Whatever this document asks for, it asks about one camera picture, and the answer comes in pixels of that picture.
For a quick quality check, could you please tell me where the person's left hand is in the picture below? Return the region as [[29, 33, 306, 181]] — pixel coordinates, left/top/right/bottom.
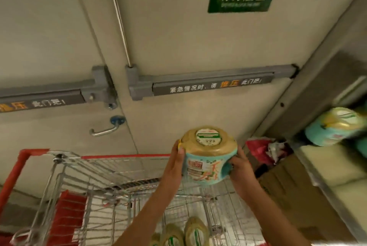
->
[[160, 140, 186, 195]]

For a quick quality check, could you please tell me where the person's right hand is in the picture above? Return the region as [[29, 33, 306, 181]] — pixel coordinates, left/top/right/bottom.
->
[[228, 145, 261, 198]]

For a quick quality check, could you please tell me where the person's right forearm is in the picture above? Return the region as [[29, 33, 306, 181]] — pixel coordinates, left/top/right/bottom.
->
[[234, 181, 313, 246]]

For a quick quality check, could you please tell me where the person's left forearm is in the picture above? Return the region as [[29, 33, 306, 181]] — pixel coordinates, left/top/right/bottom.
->
[[113, 181, 184, 246]]

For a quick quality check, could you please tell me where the red plastic bag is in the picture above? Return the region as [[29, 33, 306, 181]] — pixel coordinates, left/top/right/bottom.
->
[[246, 137, 276, 166]]

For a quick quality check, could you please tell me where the brown cardboard box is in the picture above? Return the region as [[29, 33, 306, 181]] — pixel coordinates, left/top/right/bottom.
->
[[252, 153, 354, 246]]

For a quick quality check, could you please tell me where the grey door push bar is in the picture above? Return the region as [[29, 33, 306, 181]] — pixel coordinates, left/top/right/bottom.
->
[[125, 64, 299, 101], [0, 65, 118, 113]]

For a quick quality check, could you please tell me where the metal shopping cart red trim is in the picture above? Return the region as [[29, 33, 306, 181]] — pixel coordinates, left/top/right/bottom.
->
[[0, 148, 268, 246]]

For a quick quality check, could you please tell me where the metal store shelf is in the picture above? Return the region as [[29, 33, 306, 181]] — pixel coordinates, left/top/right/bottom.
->
[[291, 51, 367, 246]]

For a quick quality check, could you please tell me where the red cart seat flap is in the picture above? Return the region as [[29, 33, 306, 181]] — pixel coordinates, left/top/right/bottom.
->
[[47, 190, 88, 246]]

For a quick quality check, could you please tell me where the vertical metal door rod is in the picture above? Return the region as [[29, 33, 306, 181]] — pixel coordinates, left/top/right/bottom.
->
[[105, 0, 134, 68]]

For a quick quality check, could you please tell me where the silver door handle blue base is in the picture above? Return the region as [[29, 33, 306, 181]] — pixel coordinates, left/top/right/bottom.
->
[[89, 115, 126, 137]]

